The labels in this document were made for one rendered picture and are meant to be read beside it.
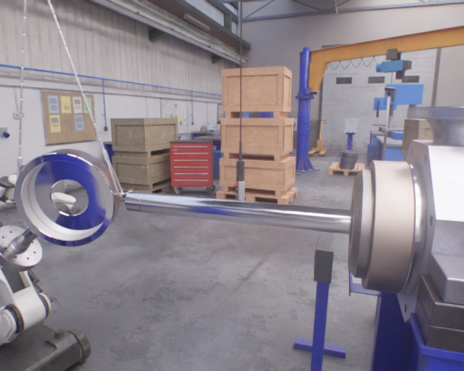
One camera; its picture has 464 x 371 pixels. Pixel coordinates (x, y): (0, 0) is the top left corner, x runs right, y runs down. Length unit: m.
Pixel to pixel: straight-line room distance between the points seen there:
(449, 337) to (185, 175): 5.23
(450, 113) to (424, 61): 13.62
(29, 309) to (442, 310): 1.63
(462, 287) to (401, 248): 0.19
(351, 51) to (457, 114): 7.09
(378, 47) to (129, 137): 5.18
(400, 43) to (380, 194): 6.66
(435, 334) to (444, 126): 0.49
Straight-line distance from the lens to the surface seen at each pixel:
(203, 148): 5.61
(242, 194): 1.85
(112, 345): 2.35
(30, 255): 1.54
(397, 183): 0.89
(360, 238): 0.88
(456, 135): 0.96
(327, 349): 2.22
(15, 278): 1.92
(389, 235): 0.85
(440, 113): 0.90
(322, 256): 1.38
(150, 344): 2.30
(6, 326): 1.88
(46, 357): 2.08
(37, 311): 1.85
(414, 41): 7.34
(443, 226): 0.80
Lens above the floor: 1.39
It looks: 12 degrees down
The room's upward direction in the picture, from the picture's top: straight up
